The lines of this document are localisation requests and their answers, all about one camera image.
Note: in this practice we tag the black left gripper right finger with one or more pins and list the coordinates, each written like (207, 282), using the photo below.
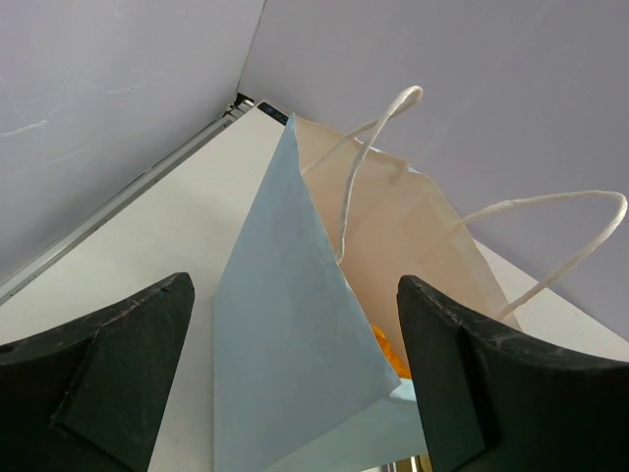
(492, 398)

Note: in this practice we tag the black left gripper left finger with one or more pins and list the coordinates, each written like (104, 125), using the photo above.
(90, 394)

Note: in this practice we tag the large orange long loaf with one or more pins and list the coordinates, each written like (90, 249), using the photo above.
(396, 363)

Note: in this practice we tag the light blue paper bag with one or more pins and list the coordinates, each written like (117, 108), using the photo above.
(300, 383)

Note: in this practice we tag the silver metal tray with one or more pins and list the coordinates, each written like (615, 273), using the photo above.
(418, 463)

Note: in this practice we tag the aluminium table edge rail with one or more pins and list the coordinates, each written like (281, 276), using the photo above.
(21, 278)

